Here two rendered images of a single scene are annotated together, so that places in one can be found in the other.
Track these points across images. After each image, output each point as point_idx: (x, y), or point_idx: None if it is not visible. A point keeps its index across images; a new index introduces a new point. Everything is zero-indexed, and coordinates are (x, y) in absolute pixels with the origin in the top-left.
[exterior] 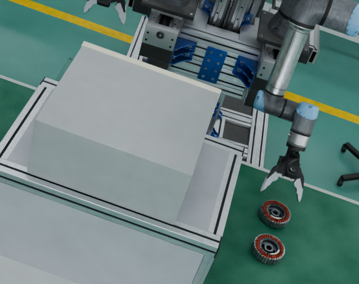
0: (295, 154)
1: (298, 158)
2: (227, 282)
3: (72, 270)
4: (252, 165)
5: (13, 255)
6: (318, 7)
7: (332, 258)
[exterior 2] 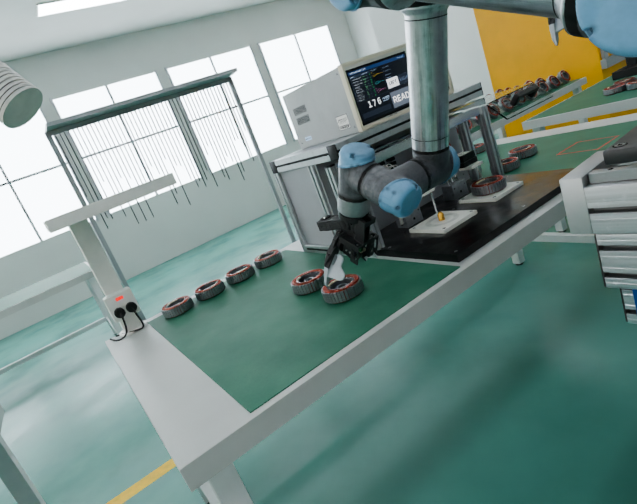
0: None
1: (336, 219)
2: (309, 266)
3: None
4: (438, 284)
5: None
6: None
7: (255, 333)
